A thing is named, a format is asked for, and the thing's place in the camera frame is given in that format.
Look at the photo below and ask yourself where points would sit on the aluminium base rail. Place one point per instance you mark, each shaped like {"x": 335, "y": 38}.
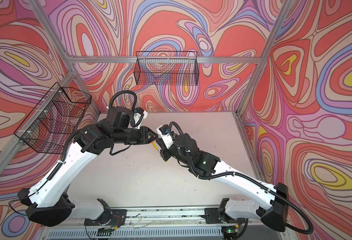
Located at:
{"x": 165, "y": 223}

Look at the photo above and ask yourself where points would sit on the black wire basket back wall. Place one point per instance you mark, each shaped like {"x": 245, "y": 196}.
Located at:
{"x": 166, "y": 68}

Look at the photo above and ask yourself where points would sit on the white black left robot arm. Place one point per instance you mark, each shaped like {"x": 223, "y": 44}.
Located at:
{"x": 47, "y": 201}

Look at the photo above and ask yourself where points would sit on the black wire basket left wall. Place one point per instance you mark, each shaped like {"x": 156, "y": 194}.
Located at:
{"x": 45, "y": 130}

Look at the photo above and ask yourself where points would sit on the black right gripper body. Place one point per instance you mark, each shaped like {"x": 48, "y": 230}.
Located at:
{"x": 167, "y": 154}

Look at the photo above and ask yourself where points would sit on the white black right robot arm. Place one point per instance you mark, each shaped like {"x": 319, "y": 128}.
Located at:
{"x": 268, "y": 202}

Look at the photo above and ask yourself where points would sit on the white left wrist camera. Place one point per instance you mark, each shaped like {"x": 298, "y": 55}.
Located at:
{"x": 138, "y": 116}

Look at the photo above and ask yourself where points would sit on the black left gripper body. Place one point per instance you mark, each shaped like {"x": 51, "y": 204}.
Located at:
{"x": 141, "y": 136}

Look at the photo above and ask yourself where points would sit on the aluminium frame extrusion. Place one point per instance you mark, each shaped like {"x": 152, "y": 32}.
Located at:
{"x": 149, "y": 47}

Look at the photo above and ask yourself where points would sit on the black wire basket wall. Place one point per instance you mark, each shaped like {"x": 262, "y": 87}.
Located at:
{"x": 166, "y": 68}
{"x": 45, "y": 130}

